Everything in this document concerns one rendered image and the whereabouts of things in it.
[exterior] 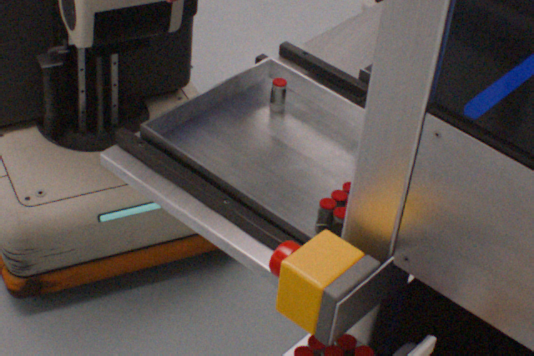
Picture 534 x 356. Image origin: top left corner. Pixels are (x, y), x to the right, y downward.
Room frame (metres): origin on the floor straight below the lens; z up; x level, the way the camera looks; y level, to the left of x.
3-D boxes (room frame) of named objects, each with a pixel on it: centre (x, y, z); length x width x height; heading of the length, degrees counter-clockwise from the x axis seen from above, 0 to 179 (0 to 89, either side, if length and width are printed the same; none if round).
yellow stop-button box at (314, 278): (0.69, -0.07, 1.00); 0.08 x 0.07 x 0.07; 53
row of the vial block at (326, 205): (0.96, -0.13, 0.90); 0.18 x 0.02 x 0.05; 142
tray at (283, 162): (1.03, -0.04, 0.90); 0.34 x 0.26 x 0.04; 52
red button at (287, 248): (0.72, -0.04, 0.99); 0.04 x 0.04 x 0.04; 53
